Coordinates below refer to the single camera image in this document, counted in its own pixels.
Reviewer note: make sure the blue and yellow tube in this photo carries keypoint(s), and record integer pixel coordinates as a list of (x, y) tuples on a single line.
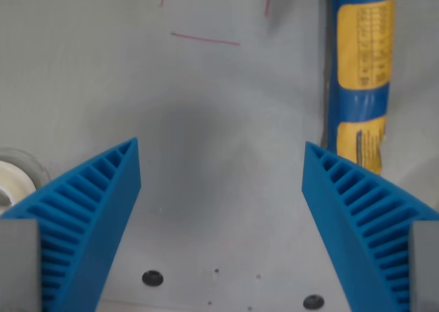
[(360, 103)]

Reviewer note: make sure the clear tape roll white core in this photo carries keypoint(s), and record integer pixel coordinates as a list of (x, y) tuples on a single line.
[(13, 178)]

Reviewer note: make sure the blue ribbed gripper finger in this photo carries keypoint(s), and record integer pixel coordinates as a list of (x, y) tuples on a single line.
[(329, 202), (103, 202)]

